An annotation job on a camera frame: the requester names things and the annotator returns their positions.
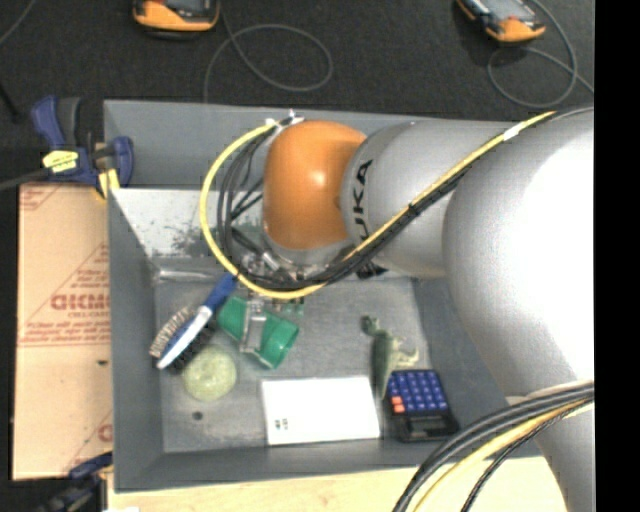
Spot pale green ball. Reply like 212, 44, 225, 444
181, 344, 239, 402

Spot green toy dinosaur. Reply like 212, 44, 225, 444
360, 314, 422, 401

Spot brown cardboard board red print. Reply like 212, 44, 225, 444
11, 181, 115, 482

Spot black calculator with blue keys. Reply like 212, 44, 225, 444
385, 368, 462, 444

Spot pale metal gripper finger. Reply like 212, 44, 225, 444
251, 311, 268, 353
239, 308, 254, 353

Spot blue and white brush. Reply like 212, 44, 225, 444
149, 273, 239, 372

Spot grey metal bin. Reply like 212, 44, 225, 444
102, 99, 554, 492

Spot white flat box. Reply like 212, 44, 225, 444
260, 375, 382, 447

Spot green plastic cup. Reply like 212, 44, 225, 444
215, 294, 301, 371

